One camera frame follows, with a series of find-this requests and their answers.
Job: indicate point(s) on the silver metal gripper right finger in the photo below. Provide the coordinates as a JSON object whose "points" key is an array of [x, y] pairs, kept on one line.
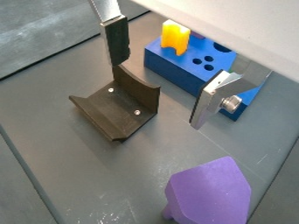
{"points": [[219, 92]]}

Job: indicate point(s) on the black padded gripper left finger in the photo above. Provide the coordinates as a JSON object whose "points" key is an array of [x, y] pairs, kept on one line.
{"points": [[114, 29]]}

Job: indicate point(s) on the purple three prong block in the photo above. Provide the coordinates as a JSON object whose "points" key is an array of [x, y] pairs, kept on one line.
{"points": [[209, 194]]}

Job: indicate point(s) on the blue shape sorting board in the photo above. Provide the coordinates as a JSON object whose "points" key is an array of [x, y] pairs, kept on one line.
{"points": [[191, 69]]}

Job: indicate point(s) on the yellow arch block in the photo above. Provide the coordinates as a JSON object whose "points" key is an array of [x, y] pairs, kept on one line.
{"points": [[175, 37]]}

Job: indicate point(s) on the black curved holder stand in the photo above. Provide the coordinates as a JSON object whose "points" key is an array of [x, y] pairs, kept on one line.
{"points": [[122, 106]]}

